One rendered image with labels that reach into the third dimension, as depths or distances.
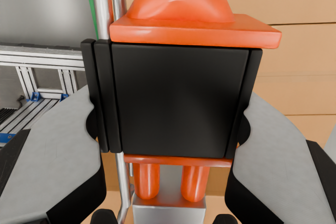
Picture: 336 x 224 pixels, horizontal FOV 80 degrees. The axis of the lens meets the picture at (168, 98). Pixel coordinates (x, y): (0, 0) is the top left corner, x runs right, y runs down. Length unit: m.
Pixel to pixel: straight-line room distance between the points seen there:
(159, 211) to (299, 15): 0.81
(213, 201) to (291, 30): 0.67
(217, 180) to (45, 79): 1.22
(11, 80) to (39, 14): 0.44
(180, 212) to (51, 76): 1.30
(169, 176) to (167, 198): 0.02
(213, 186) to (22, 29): 1.49
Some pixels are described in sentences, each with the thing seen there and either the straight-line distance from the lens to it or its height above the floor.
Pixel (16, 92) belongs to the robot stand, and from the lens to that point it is 1.61.
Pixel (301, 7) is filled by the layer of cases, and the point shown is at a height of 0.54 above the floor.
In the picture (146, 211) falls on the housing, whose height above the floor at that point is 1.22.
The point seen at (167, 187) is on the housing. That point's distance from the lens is 0.20.
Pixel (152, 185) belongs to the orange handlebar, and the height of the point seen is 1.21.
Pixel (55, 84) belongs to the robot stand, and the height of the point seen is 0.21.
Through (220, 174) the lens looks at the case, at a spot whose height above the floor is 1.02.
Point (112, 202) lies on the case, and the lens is 0.47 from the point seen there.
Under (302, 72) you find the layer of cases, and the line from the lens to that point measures 0.99.
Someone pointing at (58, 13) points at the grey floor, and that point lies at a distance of 1.50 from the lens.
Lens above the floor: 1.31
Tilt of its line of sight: 59 degrees down
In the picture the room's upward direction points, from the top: 177 degrees counter-clockwise
